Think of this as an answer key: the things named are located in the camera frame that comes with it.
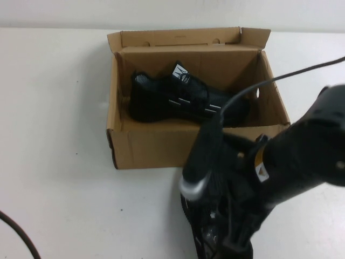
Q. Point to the black sneaker with white stripes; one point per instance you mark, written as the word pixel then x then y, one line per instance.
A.
pixel 151 102
pixel 205 237

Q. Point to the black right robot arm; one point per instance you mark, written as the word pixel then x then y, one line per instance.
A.
pixel 304 151

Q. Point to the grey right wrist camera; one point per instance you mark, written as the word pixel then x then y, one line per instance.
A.
pixel 199 162

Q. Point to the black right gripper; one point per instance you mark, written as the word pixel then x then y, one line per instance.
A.
pixel 237 178

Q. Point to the brown cardboard shoe box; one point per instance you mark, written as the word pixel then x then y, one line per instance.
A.
pixel 151 148

